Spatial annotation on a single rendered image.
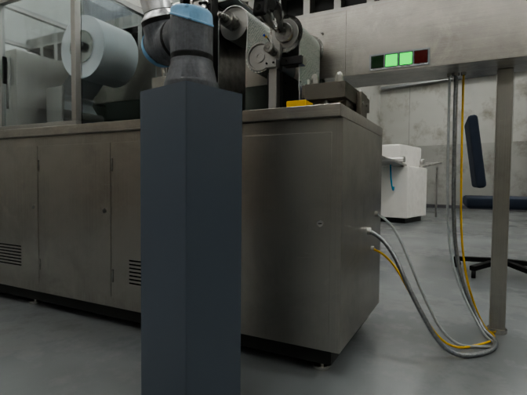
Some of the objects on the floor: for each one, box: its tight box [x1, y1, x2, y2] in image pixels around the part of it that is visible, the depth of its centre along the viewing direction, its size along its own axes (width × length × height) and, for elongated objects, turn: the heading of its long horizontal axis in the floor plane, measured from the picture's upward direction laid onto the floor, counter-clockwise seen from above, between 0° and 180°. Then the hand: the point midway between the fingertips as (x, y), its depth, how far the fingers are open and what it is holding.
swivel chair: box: [454, 114, 527, 278], centre depth 292 cm, size 66×63×114 cm
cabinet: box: [0, 117, 383, 371], centre depth 215 cm, size 252×64×86 cm
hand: (277, 28), depth 161 cm, fingers closed, pressing on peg
